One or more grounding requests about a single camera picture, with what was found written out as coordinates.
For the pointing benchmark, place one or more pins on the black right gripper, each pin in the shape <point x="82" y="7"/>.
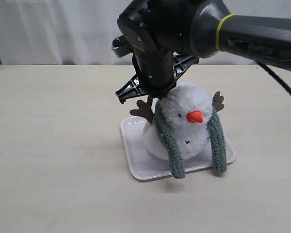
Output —
<point x="157" y="69"/>

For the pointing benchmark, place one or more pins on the white plush snowman toy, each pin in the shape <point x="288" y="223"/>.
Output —
<point x="187" y="109"/>

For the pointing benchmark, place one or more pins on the green knitted scarf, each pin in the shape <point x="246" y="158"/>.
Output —
<point x="176" y="162"/>

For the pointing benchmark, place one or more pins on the white rectangular plastic tray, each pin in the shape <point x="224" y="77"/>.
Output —
<point x="145" y="167"/>

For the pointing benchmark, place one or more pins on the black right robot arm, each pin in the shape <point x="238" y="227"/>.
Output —
<point x="165" y="37"/>

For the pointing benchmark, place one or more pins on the white backdrop curtain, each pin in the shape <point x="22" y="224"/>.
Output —
<point x="60" y="32"/>

